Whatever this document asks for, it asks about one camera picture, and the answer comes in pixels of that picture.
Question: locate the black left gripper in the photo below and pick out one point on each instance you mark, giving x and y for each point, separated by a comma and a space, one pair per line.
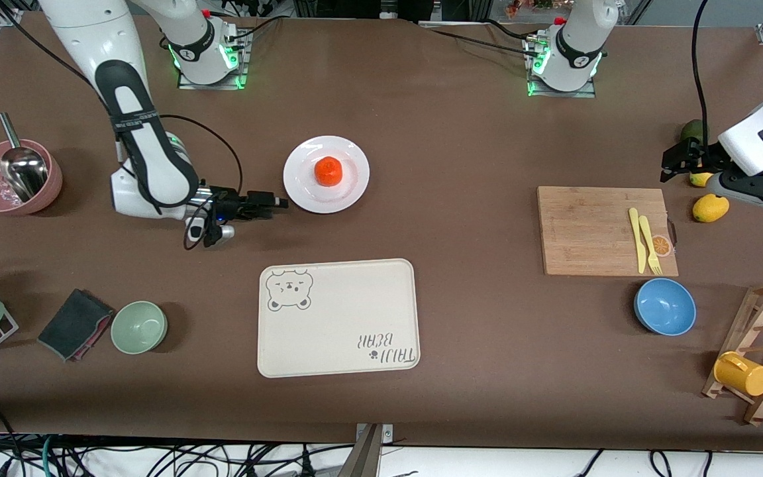
688, 157

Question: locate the metal table bracket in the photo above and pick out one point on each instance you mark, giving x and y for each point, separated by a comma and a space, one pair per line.
387, 434

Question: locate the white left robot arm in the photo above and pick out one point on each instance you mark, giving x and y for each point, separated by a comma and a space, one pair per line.
577, 46

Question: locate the yellow plastic fork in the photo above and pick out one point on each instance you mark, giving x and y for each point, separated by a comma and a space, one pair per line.
646, 233

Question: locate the dark green fruit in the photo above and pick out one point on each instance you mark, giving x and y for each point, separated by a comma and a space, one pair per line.
691, 130

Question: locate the beige bear print tray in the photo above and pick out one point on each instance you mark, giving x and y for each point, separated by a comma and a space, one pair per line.
342, 318

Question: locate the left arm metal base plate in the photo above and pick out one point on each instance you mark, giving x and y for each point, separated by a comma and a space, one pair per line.
587, 91

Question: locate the pale green bowl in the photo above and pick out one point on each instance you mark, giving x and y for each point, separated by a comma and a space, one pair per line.
138, 327

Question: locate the dark grey folded cloth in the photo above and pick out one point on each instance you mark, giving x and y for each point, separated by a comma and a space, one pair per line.
71, 324

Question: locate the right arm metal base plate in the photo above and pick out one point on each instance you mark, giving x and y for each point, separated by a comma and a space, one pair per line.
186, 85

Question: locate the white round plate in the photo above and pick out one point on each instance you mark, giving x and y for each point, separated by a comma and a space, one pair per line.
348, 192

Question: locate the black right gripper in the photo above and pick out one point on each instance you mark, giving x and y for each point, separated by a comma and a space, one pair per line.
234, 202

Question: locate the yellow mug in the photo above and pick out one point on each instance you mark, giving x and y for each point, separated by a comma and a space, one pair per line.
742, 374

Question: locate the orange fruit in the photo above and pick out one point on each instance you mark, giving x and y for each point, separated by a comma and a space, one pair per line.
328, 171

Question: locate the yellow plastic knife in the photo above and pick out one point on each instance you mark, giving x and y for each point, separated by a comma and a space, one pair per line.
638, 246

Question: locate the small yellow lemon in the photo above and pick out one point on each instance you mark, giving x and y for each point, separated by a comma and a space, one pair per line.
699, 179

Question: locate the large yellow lemon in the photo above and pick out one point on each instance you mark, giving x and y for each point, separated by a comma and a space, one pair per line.
711, 207

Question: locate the wooden mug rack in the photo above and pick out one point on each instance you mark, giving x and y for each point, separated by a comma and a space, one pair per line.
742, 318

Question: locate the blue bowl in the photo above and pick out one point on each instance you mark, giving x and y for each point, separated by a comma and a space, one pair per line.
664, 307

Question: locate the steel ladle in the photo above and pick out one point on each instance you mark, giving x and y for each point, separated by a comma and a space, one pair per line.
24, 173

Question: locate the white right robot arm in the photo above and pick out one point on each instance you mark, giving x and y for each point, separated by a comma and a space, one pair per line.
90, 33

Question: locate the wooden cutting board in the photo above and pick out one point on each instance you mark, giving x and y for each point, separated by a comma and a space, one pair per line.
580, 232

